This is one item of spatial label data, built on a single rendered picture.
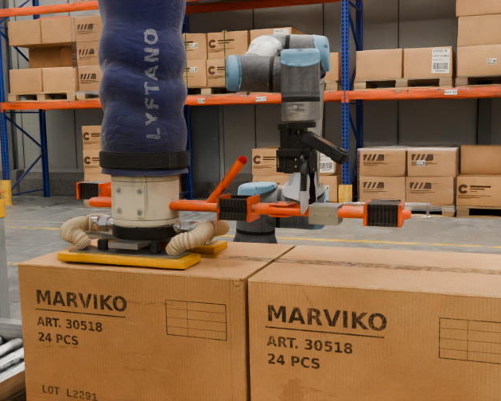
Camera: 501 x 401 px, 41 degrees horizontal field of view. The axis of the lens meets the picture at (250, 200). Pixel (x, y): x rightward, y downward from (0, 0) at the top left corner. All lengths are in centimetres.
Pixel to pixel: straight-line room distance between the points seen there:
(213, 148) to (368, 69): 313
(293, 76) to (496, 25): 730
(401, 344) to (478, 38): 749
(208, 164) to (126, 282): 926
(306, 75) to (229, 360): 66
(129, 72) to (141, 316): 57
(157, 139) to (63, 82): 899
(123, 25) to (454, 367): 104
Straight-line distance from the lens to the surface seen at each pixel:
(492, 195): 875
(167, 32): 165
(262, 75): 166
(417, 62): 877
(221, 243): 177
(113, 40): 164
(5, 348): 243
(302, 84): 153
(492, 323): 138
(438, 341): 140
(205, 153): 1083
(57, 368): 177
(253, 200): 160
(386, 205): 151
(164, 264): 157
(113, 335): 165
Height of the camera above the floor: 129
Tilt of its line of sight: 7 degrees down
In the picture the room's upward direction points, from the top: 1 degrees counter-clockwise
